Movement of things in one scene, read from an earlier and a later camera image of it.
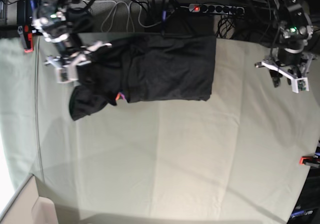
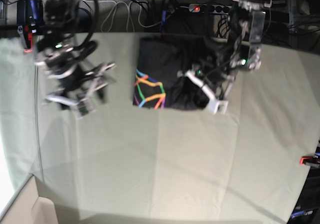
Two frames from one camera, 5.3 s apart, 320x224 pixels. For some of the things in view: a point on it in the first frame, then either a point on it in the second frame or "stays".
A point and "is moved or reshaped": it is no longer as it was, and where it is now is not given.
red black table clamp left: [25, 32] stays
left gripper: [77, 58] to [77, 86]
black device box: [25, 6] stays
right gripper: [299, 70] to [216, 78]
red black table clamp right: [313, 161] stays
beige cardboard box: [28, 207] stays
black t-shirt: [142, 68] is moved or reshaped
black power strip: [213, 8] stays
